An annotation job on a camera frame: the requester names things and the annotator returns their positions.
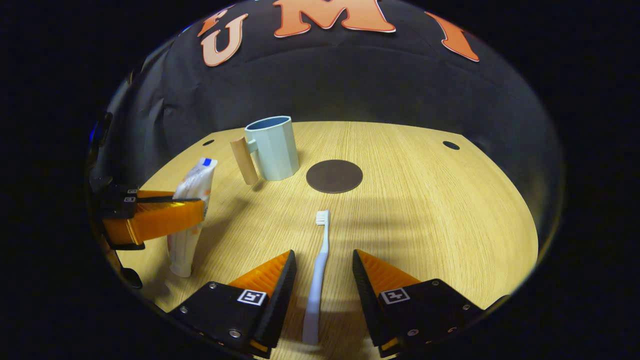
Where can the black backdrop cloth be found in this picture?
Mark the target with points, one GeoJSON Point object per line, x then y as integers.
{"type": "Point", "coordinates": [350, 80]}

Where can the pale blue toothbrush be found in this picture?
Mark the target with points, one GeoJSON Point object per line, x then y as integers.
{"type": "Point", "coordinates": [316, 285]}

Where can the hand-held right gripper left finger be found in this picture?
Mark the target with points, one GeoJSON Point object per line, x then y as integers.
{"type": "Point", "coordinates": [277, 295]}

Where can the white toothpaste tube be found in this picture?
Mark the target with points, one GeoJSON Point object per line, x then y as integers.
{"type": "Point", "coordinates": [196, 182]}

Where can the round dark brown coaster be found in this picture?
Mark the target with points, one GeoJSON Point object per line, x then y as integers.
{"type": "Point", "coordinates": [334, 176]}

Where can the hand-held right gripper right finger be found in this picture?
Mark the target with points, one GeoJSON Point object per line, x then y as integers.
{"type": "Point", "coordinates": [367, 300]}

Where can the wooden desktop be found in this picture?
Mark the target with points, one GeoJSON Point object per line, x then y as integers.
{"type": "Point", "coordinates": [425, 210]}

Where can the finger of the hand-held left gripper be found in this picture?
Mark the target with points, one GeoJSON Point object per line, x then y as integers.
{"type": "Point", "coordinates": [150, 196]}
{"type": "Point", "coordinates": [160, 222]}

